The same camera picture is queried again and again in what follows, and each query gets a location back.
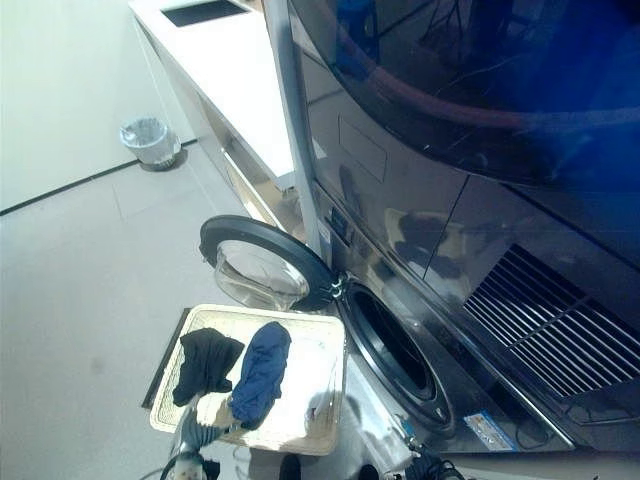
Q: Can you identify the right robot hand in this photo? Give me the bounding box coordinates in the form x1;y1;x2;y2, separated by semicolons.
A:
391;413;467;480

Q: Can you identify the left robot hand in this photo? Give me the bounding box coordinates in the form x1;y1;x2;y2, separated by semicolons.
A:
179;407;224;450

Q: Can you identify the dark grey stacked washing machine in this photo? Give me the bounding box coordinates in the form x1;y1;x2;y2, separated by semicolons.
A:
285;0;640;457

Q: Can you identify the blue white energy label sticker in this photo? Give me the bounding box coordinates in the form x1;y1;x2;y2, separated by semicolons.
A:
461;408;515;453

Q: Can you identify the black drum opening gasket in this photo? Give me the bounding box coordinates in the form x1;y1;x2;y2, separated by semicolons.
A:
343;279;459;437

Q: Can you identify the black garment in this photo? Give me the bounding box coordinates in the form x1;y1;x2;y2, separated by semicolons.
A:
171;327;247;408

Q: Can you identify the blue garment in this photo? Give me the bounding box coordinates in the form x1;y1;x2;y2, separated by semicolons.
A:
229;320;293;431

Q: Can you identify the white plastic laundry basket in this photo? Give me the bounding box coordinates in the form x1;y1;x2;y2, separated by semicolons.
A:
149;302;349;457

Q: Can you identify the slatted vent grille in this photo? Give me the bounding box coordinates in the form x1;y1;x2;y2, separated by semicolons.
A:
461;243;640;400

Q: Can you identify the round black washer door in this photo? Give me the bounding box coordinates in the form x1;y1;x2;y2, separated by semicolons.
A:
198;214;346;314

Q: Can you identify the trash bin with white bag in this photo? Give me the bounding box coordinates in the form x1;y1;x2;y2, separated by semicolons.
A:
118;116;183;170

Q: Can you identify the white upright side panel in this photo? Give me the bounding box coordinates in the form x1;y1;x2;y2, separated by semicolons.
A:
259;0;335;263

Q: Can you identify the white counter cabinet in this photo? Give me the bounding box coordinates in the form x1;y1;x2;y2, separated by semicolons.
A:
127;0;302;193

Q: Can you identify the dark round glass dryer door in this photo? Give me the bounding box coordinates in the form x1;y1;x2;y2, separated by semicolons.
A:
287;0;640;187

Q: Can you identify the black rectangular counter cutout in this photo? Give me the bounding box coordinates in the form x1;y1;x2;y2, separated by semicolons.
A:
159;0;252;28

